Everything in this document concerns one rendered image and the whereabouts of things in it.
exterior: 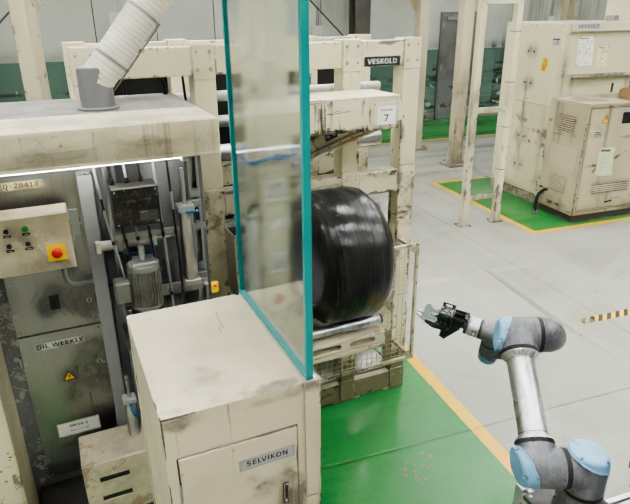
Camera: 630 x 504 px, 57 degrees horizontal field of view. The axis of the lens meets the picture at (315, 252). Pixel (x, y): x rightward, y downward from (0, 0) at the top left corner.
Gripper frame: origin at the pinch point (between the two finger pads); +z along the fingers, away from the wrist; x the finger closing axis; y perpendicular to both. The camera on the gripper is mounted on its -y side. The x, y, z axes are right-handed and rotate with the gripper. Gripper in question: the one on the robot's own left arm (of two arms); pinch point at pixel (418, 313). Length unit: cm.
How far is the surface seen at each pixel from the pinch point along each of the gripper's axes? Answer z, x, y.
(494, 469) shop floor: -47, -3, -100
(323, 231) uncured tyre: 39, 6, 35
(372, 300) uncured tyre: 16.7, 8.8, 9.0
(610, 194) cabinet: -93, -427, -219
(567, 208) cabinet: -55, -395, -226
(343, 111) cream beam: 53, -45, 56
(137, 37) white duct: 110, 2, 98
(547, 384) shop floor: -65, -85, -128
